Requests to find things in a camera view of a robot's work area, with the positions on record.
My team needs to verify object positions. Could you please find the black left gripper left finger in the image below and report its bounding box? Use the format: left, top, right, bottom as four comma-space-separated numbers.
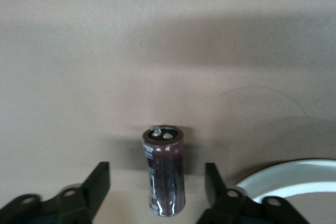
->
0, 161, 111, 224

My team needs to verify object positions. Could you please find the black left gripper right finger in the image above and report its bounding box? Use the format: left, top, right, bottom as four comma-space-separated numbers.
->
196, 162, 310, 224

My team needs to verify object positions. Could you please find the long maroon capacitor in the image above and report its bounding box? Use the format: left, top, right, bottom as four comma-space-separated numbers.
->
141, 125, 187, 217

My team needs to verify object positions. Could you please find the white curved plastic bracket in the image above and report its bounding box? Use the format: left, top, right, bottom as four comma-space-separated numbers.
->
235, 158, 336, 205

